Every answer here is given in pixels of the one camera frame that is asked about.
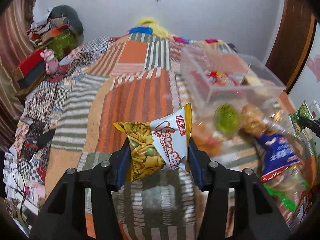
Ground plastic bread loaf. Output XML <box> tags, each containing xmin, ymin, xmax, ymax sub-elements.
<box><xmin>242</xmin><ymin>69</ymin><xmax>263</xmax><ymax>87</ymax></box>

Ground striped brown curtain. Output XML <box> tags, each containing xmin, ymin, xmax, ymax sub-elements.
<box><xmin>1</xmin><ymin>0</ymin><xmax>36</xmax><ymax>152</ymax></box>

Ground yellow pillow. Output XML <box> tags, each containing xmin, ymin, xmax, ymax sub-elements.
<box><xmin>136</xmin><ymin>17</ymin><xmax>173</xmax><ymax>40</ymax></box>

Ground yellow white cracker snack bag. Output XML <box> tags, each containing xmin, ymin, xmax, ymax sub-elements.
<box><xmin>113</xmin><ymin>103</ymin><xmax>192</xmax><ymax>181</ymax></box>

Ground green jelly cup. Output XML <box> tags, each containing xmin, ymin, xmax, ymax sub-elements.
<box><xmin>214</xmin><ymin>103</ymin><xmax>240</xmax><ymax>135</ymax></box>

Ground pink plush toy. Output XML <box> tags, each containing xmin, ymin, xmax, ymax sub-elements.
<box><xmin>40</xmin><ymin>49</ymin><xmax>59</xmax><ymax>76</ymax></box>

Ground clear bag orange fried snacks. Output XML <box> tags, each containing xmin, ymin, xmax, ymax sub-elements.
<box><xmin>191</xmin><ymin>121</ymin><xmax>226</xmax><ymax>157</ymax></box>

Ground red and black box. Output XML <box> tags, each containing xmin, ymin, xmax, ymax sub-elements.
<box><xmin>12</xmin><ymin>48</ymin><xmax>46</xmax><ymax>89</ymax></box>

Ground red cartoon snack bag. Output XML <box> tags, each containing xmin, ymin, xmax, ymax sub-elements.
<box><xmin>190</xmin><ymin>70</ymin><xmax>240</xmax><ymax>87</ymax></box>

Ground green patterned bag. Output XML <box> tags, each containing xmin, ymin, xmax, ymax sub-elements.
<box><xmin>48</xmin><ymin>30</ymin><xmax>78</xmax><ymax>61</ymax></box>

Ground brown wooden door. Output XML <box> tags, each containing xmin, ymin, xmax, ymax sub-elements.
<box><xmin>266</xmin><ymin>0</ymin><xmax>316</xmax><ymax>93</ymax></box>

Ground green wrapper snack pack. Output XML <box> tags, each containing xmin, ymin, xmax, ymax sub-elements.
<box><xmin>264</xmin><ymin>185</ymin><xmax>297</xmax><ymax>212</ymax></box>

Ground clear bag golden crackers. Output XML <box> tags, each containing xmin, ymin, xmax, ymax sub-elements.
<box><xmin>241</xmin><ymin>104</ymin><xmax>267</xmax><ymax>137</ymax></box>

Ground clear plastic storage bin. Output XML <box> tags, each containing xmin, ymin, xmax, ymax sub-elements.
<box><xmin>180</xmin><ymin>47</ymin><xmax>285</xmax><ymax>117</ymax></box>

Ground blue red snack bag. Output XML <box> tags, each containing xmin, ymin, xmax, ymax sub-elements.
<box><xmin>254</xmin><ymin>133</ymin><xmax>302</xmax><ymax>183</ymax></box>

